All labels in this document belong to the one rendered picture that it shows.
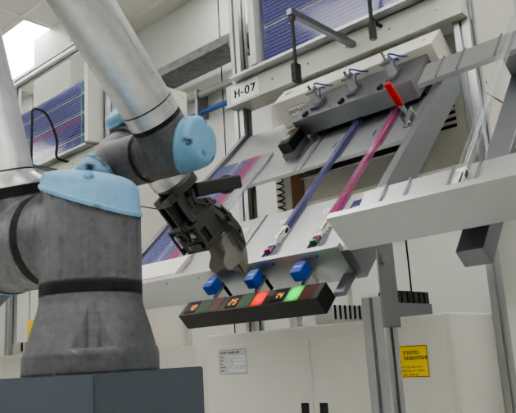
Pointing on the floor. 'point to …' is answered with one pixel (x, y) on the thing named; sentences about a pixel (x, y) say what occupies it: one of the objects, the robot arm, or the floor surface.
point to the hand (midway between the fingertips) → (242, 264)
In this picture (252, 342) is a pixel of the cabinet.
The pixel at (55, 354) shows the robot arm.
